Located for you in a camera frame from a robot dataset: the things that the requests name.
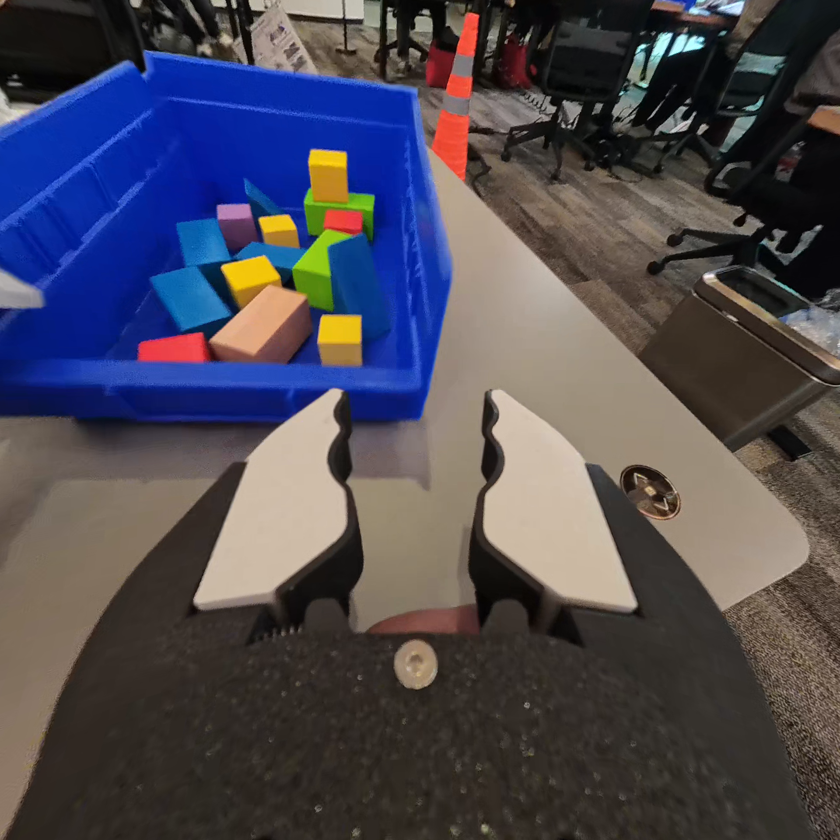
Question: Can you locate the round desk grommet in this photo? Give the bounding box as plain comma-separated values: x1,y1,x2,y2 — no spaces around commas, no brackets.
620,464,683,521

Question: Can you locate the white floor sign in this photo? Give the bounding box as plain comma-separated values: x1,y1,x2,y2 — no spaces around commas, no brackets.
252,0,319,74

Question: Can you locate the silver trash bin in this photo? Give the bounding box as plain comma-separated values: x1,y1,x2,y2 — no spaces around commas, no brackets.
641,266,840,451

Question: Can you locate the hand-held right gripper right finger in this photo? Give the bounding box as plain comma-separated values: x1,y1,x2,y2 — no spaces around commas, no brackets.
469,390,639,620

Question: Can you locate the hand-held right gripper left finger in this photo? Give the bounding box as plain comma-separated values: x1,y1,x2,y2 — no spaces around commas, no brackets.
195,390,364,620

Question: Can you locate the pile of coloured wooden blocks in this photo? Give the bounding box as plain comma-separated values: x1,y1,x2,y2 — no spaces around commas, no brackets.
138,149,392,367

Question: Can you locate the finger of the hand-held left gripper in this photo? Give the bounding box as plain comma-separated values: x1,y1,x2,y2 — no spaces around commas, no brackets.
0,273,47,311

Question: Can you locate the grey desk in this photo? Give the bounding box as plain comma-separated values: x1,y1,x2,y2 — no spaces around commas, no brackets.
0,151,811,815

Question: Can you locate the blue plastic bin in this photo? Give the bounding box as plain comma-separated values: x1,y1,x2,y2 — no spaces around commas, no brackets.
0,50,455,424

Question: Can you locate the red floor object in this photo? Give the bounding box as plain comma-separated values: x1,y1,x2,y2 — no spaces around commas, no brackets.
432,14,481,181

